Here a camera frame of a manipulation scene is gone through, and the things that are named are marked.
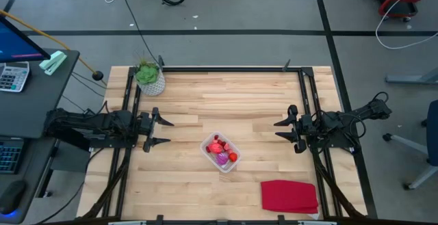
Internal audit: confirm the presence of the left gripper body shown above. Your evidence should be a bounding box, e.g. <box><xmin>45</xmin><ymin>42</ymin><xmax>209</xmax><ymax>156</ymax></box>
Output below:
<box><xmin>138</xmin><ymin>107</ymin><xmax>160</xmax><ymax>153</ymax></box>

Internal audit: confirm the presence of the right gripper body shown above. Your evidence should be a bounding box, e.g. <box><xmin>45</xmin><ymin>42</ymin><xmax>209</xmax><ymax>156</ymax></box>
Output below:
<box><xmin>287</xmin><ymin>104</ymin><xmax>318</xmax><ymax>154</ymax></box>

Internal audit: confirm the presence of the thin black floor cable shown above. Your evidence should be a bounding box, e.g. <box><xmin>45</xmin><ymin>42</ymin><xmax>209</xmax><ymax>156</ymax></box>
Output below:
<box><xmin>115</xmin><ymin>0</ymin><xmax>160</xmax><ymax>65</ymax></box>

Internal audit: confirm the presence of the black computer mouse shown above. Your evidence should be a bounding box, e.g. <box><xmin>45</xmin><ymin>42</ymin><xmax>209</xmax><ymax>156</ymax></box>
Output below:
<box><xmin>0</xmin><ymin>179</ymin><xmax>27</xmax><ymax>215</ymax></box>

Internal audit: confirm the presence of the long white floor cable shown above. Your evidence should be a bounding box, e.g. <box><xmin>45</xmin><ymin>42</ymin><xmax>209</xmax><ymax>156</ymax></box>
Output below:
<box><xmin>375</xmin><ymin>0</ymin><xmax>438</xmax><ymax>51</ymax></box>

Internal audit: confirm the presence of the black keyboard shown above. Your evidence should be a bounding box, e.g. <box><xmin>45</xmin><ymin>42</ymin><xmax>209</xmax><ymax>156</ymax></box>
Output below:
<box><xmin>0</xmin><ymin>139</ymin><xmax>25</xmax><ymax>175</ymax></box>

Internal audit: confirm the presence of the mint green stapler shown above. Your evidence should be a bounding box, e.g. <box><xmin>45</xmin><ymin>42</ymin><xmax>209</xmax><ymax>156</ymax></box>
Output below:
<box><xmin>38</xmin><ymin>50</ymin><xmax>68</xmax><ymax>76</ymax></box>

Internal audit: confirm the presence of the succulent in white pot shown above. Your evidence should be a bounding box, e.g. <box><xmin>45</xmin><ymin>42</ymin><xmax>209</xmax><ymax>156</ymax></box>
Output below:
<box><xmin>133</xmin><ymin>57</ymin><xmax>166</xmax><ymax>97</ymax></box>

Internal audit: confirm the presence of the grey desk calculator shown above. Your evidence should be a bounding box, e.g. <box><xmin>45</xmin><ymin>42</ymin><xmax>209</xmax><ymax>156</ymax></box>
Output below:
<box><xmin>0</xmin><ymin>61</ymin><xmax>31</xmax><ymax>93</ymax></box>

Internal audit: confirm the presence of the grey metal desk foot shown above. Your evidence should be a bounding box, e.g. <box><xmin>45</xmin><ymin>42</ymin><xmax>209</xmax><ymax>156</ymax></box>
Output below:
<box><xmin>385</xmin><ymin>66</ymin><xmax>438</xmax><ymax>85</ymax></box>

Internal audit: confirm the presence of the black computer desk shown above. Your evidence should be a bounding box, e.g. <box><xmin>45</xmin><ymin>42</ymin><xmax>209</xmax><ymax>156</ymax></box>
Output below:
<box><xmin>0</xmin><ymin>49</ymin><xmax>81</xmax><ymax>225</ymax></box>

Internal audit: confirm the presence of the yellow rod with black ball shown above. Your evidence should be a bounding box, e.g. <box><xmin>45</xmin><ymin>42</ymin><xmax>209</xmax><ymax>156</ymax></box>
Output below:
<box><xmin>0</xmin><ymin>9</ymin><xmax>104</xmax><ymax>81</ymax></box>

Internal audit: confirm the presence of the computer monitor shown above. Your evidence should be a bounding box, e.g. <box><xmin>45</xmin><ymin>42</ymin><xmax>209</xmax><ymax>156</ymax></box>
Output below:
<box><xmin>0</xmin><ymin>14</ymin><xmax>51</xmax><ymax>64</ymax></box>

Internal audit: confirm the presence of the clear plastic tupperware container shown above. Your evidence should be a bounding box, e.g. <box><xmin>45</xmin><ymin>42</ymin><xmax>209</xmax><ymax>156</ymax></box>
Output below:
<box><xmin>199</xmin><ymin>131</ymin><xmax>242</xmax><ymax>174</ymax></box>

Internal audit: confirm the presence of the blue office chair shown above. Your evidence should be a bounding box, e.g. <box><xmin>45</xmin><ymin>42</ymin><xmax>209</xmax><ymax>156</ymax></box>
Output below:
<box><xmin>382</xmin><ymin>98</ymin><xmax>438</xmax><ymax>191</ymax></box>

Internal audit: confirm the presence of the black aluminium table frame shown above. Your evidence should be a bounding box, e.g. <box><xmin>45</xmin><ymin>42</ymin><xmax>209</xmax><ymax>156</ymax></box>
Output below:
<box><xmin>81</xmin><ymin>59</ymin><xmax>369</xmax><ymax>225</ymax></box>

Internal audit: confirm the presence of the red folded cloth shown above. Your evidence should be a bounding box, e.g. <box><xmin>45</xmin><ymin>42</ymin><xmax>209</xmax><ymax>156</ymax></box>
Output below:
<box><xmin>260</xmin><ymin>179</ymin><xmax>320</xmax><ymax>215</ymax></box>

